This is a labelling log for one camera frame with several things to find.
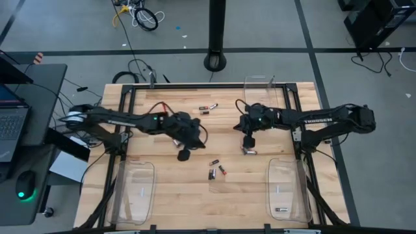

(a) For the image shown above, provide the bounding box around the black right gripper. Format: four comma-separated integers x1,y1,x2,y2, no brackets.
233,103,279,150

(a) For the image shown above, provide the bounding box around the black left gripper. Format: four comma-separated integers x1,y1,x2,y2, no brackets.
164,111,206,163

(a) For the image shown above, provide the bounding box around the clear plastic bin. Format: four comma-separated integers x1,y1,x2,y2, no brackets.
112,160,156,226
265,157,313,224
243,74,280,113

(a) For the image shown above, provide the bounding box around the white flat box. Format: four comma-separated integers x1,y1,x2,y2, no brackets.
49,151,91,183

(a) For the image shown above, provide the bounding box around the black side desk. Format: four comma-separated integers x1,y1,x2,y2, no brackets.
0,63,68,227

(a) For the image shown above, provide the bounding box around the black equipment cabinet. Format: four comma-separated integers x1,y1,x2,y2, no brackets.
343,0,416,52

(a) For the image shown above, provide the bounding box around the black computer mouse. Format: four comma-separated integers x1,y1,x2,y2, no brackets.
15,170,37,201

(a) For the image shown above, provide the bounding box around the grey laptop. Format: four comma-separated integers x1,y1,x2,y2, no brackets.
0,83,33,163

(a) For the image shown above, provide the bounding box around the black angled screen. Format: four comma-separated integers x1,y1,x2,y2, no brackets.
0,49,34,85

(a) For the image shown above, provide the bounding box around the black aluminium table frame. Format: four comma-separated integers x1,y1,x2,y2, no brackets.
76,83,348,234

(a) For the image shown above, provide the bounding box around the black floor post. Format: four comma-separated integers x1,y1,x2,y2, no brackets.
203,0,228,73

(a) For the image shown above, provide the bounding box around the thick black cable loop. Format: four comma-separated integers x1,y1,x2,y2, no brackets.
112,70,140,85

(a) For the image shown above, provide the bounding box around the black coiled cable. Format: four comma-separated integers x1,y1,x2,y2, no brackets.
134,6,160,33

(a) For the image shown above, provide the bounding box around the thin black floor cable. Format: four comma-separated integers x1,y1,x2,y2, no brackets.
350,51,393,78

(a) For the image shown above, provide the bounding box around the white cable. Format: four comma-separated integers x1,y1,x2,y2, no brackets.
129,3,166,27
398,47,416,73

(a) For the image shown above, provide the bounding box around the yellow cable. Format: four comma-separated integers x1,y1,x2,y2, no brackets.
112,5,131,27

